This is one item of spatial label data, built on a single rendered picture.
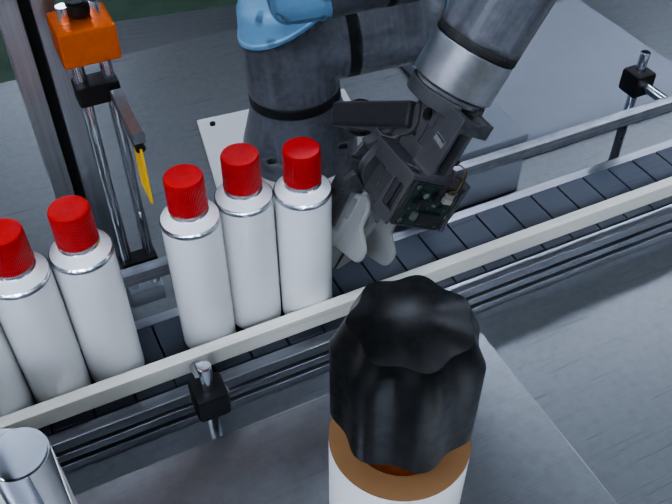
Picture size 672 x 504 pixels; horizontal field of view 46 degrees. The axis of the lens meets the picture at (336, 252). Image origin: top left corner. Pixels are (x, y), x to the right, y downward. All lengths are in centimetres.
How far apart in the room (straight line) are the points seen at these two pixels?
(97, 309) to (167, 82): 62
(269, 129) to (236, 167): 34
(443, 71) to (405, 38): 29
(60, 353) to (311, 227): 24
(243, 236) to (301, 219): 5
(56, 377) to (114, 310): 8
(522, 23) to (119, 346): 44
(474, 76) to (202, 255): 27
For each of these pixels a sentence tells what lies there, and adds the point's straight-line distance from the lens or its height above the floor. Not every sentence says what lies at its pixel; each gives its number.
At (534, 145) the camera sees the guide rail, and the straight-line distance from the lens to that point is 91.
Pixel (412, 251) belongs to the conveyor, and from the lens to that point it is 88.
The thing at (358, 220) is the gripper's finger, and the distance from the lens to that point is 74.
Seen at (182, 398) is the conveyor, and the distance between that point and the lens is 77.
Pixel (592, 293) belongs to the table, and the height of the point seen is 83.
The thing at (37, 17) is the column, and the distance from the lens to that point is 70.
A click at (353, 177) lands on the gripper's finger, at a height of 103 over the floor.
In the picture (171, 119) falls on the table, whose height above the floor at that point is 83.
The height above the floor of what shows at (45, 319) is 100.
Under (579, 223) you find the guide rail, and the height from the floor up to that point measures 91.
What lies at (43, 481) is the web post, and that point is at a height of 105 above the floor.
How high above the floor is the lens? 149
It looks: 44 degrees down
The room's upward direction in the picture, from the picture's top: straight up
